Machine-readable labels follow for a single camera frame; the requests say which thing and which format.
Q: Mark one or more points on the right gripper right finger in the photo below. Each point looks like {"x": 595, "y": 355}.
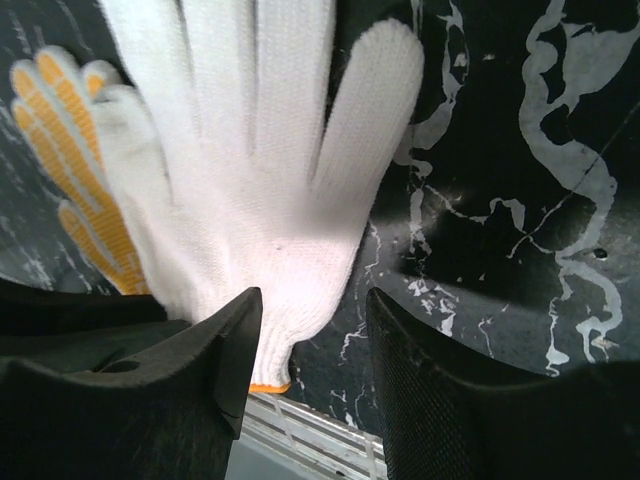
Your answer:
{"x": 450, "y": 412}

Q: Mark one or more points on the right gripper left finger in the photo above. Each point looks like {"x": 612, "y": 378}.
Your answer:
{"x": 109, "y": 388}

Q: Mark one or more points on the orange palm white glove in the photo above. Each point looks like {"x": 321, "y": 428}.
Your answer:
{"x": 52, "y": 111}

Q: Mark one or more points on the front aluminium rail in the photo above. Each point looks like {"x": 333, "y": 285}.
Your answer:
{"x": 320, "y": 445}

